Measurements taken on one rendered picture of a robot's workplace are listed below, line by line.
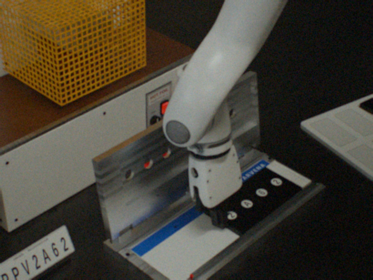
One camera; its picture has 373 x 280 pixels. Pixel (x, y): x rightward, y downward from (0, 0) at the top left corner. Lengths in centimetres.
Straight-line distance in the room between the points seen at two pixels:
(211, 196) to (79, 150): 31
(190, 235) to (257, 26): 46
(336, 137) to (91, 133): 59
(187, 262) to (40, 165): 34
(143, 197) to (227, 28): 40
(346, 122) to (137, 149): 62
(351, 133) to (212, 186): 53
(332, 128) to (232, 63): 63
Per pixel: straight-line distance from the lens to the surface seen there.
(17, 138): 139
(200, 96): 116
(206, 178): 131
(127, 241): 140
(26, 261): 135
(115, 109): 150
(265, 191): 150
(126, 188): 136
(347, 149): 169
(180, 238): 140
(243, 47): 117
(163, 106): 159
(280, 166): 158
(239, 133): 156
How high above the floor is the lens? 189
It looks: 36 degrees down
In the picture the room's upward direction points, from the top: 1 degrees clockwise
